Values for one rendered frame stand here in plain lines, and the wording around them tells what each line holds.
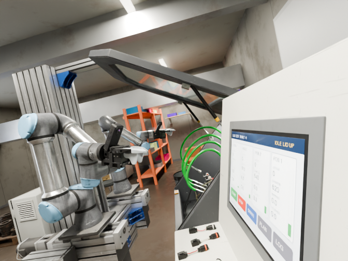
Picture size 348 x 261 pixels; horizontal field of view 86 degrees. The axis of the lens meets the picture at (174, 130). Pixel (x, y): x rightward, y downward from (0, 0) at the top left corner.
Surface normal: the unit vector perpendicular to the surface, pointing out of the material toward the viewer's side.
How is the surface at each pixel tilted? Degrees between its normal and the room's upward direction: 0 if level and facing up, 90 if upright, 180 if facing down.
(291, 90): 76
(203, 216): 90
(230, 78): 90
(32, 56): 90
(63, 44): 90
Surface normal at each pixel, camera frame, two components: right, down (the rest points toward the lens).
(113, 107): -0.12, 0.06
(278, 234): -1.00, -0.03
